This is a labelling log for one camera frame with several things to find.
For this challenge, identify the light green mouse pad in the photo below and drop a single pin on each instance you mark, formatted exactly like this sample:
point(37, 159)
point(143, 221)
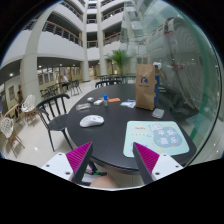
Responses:
point(159, 136)

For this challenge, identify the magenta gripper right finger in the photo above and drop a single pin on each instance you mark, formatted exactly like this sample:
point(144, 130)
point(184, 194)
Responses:
point(146, 160)

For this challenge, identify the white plastic wrapper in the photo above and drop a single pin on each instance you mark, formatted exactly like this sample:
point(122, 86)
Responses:
point(129, 103)

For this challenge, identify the black round table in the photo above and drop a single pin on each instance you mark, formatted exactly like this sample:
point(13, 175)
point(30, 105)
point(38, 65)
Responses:
point(108, 139)

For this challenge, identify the white lattice chair far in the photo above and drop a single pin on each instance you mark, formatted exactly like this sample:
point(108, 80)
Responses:
point(28, 108)

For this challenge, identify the white lattice chair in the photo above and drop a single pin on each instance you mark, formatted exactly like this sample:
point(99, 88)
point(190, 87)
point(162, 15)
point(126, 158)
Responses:
point(7, 128)
point(28, 108)

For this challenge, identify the white lattice chair near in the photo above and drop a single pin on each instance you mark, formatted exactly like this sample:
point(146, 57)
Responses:
point(7, 128)

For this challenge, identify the seated person far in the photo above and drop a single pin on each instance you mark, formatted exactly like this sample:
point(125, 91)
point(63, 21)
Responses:
point(64, 81)

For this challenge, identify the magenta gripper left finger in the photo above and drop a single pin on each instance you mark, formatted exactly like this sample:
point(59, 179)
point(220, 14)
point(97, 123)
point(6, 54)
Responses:
point(78, 159)

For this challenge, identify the blue box behind bag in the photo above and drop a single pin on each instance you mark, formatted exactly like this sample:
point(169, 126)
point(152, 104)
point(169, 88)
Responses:
point(157, 78)

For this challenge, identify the small white box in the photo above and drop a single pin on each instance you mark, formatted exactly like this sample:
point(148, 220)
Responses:
point(98, 102)

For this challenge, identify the small blue-capped bottle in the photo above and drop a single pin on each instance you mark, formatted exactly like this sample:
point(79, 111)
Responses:
point(105, 98)

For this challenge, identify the green potted palm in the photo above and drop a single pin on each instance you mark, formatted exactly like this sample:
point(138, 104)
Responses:
point(120, 58)

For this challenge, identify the orange card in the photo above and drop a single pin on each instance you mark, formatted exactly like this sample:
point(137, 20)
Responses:
point(113, 100)

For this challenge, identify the black wooden chair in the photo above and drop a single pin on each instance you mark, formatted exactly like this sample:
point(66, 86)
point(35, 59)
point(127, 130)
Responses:
point(53, 114)

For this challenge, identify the small white round object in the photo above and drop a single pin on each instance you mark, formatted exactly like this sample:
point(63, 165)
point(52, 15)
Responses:
point(90, 99)

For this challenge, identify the white computer mouse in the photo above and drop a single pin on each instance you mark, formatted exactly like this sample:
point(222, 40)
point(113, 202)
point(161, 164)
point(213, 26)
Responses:
point(91, 120)

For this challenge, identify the clear plastic packet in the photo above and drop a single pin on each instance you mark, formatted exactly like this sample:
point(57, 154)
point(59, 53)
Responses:
point(83, 106)

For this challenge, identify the brown paper bag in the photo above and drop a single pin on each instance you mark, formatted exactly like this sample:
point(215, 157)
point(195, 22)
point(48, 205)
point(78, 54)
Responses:
point(145, 86)

